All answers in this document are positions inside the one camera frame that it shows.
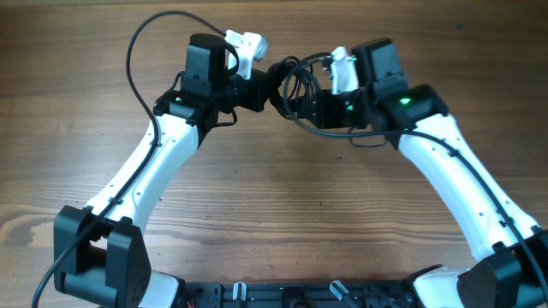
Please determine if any black cable bundle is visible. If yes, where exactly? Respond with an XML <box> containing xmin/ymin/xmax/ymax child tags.
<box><xmin>265</xmin><ymin>55</ymin><xmax>322</xmax><ymax>121</ymax></box>

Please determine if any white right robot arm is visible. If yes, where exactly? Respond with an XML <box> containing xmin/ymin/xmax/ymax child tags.
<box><xmin>306</xmin><ymin>38</ymin><xmax>547</xmax><ymax>307</ymax></box>

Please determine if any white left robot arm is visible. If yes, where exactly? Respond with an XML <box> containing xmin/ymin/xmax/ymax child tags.
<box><xmin>53</xmin><ymin>30</ymin><xmax>269</xmax><ymax>307</ymax></box>

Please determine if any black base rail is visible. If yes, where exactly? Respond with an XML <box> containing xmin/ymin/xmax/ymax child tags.
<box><xmin>181</xmin><ymin>280</ymin><xmax>419</xmax><ymax>308</ymax></box>

